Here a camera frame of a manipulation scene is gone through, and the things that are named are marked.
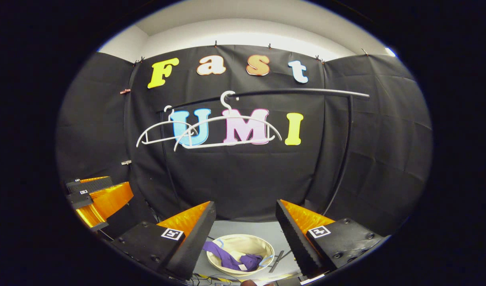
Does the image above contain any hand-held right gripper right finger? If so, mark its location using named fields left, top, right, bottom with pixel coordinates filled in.
left=275, top=199, right=391, bottom=278

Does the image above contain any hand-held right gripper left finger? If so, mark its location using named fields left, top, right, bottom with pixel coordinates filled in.
left=111, top=201, right=217, bottom=280

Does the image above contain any purple corduroy jacket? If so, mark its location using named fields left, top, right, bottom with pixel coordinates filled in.
left=202, top=241, right=264, bottom=272

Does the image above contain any cream round laundry hamper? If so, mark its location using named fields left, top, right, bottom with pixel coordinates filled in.
left=206, top=234, right=275, bottom=277

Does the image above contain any white plastic clothes hanger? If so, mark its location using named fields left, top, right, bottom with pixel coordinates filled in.
left=136, top=105, right=199, bottom=148
left=173, top=91, right=283, bottom=152

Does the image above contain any black clothes rack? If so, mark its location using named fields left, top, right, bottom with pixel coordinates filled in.
left=159, top=88, right=370, bottom=217

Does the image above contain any black backdrop cloth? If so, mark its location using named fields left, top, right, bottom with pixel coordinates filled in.
left=56, top=44, right=433, bottom=239

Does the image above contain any row of black cloth clips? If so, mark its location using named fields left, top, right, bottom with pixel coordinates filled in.
left=132, top=40, right=370, bottom=66

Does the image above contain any yellow black striped cable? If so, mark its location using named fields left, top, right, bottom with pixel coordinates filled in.
left=195, top=273, right=239, bottom=283

